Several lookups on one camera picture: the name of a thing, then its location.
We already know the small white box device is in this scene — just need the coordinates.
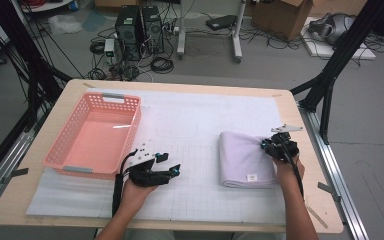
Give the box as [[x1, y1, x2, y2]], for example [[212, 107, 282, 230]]
[[103, 38, 116, 58]]

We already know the white desk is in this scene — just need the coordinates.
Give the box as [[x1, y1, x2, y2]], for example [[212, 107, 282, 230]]
[[176, 0, 248, 64]]

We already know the black metal frame post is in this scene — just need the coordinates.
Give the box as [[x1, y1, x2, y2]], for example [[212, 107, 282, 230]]
[[289, 0, 384, 145], [0, 0, 73, 131]]

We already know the grey headset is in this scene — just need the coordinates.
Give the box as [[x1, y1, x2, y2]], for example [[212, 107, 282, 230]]
[[308, 12, 356, 46]]

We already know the grey foam sheet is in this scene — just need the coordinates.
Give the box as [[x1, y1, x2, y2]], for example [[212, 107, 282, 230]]
[[25, 167, 121, 218]]

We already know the clear plastic bag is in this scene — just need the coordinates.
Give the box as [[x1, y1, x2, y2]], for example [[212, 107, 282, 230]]
[[48, 13, 84, 34]]

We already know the large black computer tower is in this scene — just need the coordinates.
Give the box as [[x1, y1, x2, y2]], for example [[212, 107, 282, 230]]
[[114, 4, 144, 62]]

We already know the person's right hand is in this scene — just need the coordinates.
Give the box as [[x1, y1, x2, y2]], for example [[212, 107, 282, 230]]
[[273, 156, 306, 198]]

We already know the aluminium rail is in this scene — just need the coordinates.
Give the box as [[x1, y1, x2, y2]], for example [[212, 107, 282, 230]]
[[0, 128, 36, 218], [298, 106, 369, 240]]

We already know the open cardboard box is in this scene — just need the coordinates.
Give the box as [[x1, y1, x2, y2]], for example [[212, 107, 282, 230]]
[[250, 0, 314, 42]]

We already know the lilac cat print towel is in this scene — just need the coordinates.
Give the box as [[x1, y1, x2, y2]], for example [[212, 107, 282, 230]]
[[218, 130, 279, 189]]

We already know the person's left hand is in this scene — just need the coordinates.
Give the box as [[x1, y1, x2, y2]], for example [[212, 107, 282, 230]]
[[120, 181, 158, 214]]

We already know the white grid foam mat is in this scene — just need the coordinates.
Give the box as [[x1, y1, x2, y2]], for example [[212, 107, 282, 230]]
[[25, 88, 296, 224]]

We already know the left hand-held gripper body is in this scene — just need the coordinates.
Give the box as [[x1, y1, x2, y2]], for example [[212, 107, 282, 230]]
[[126, 143, 172, 188]]

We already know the slim black computer tower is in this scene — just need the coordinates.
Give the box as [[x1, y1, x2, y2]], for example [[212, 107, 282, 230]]
[[141, 5, 165, 54]]

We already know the flat black device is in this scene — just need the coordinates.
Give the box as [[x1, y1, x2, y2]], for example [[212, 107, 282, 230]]
[[205, 14, 238, 31]]

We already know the grey metal bracket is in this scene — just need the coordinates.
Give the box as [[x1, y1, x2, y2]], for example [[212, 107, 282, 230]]
[[1, 167, 29, 185], [317, 181, 342, 203]]

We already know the white foam board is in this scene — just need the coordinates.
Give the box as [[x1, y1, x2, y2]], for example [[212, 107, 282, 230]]
[[301, 16, 377, 61]]

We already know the right hand-held gripper black cable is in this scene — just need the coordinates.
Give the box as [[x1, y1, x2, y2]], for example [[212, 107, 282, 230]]
[[279, 136, 306, 201]]

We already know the pink plastic basket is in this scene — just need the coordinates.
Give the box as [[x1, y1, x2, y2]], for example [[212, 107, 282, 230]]
[[43, 92, 143, 180]]

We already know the strip of beige tape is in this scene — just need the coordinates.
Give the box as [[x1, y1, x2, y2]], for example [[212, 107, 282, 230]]
[[306, 206, 329, 230]]

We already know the left hand-held gripper black cable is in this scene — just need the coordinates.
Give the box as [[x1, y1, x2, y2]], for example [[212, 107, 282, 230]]
[[111, 148, 138, 218]]

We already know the coil of black cable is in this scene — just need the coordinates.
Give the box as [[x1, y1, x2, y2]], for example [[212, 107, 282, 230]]
[[150, 56, 175, 74]]

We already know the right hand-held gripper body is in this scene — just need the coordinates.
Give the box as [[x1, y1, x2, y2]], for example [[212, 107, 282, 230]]
[[265, 124, 304, 164]]

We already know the hand-held gripper black cable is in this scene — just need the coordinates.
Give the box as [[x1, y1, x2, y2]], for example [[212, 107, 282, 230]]
[[111, 148, 138, 218], [279, 136, 306, 201]]

